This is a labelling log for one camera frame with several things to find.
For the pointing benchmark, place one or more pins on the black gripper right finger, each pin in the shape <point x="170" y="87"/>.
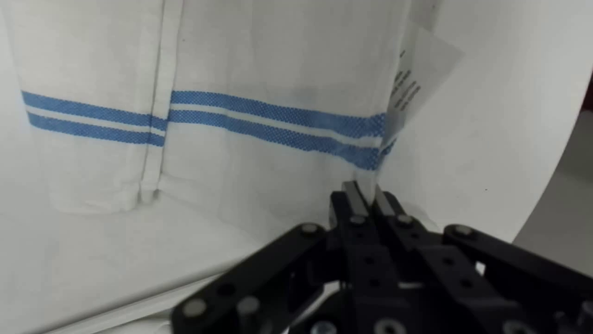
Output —
<point x="398" y="228"/>

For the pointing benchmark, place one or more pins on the white towel with blue stripes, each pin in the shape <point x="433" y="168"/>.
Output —
<point x="254" y="113"/>

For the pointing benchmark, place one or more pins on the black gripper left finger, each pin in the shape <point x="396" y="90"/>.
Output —
<point x="348" y="216"/>

